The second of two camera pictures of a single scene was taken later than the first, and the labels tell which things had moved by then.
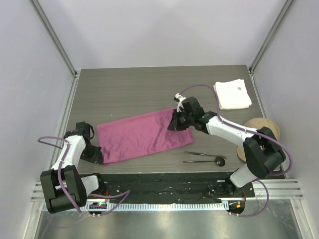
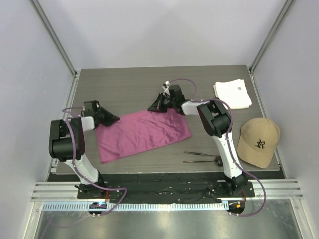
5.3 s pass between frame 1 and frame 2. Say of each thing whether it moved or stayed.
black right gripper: moved
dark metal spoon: stayed
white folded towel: stayed
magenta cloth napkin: moved
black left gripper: moved
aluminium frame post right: stayed
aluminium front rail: stayed
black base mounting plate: stayed
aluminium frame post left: stayed
